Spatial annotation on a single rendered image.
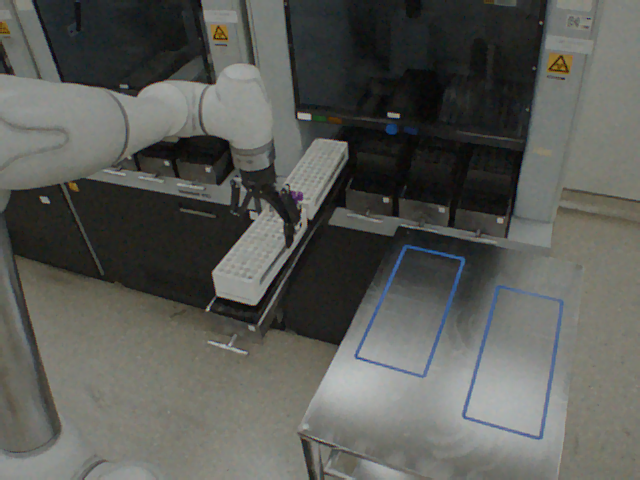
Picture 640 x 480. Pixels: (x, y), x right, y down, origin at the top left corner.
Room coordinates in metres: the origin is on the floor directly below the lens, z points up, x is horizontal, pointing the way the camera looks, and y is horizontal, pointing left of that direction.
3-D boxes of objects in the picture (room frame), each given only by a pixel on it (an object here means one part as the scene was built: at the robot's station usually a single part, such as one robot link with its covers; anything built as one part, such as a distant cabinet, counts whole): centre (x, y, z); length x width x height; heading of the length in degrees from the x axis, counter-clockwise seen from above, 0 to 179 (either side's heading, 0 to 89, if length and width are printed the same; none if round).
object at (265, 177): (0.98, 0.12, 1.03); 0.08 x 0.07 x 0.09; 65
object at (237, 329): (1.08, 0.07, 0.78); 0.73 x 0.14 x 0.09; 155
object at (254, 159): (0.98, 0.12, 1.10); 0.09 x 0.09 x 0.06
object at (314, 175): (1.24, 0.00, 0.83); 0.30 x 0.10 x 0.06; 155
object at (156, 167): (1.77, 0.36, 0.78); 0.73 x 0.14 x 0.09; 155
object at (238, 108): (0.99, 0.13, 1.21); 0.13 x 0.11 x 0.16; 71
